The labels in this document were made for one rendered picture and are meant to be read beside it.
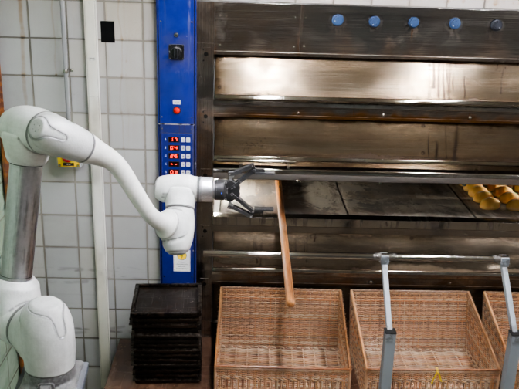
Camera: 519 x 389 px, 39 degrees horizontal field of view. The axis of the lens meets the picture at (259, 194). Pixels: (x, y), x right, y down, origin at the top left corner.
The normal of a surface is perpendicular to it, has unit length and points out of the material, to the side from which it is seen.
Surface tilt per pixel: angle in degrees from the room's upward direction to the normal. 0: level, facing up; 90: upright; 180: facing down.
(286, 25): 90
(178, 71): 90
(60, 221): 90
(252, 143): 70
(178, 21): 90
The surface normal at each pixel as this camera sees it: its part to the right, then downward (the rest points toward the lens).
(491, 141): 0.03, -0.02
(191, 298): 0.03, -0.95
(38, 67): 0.02, 0.33
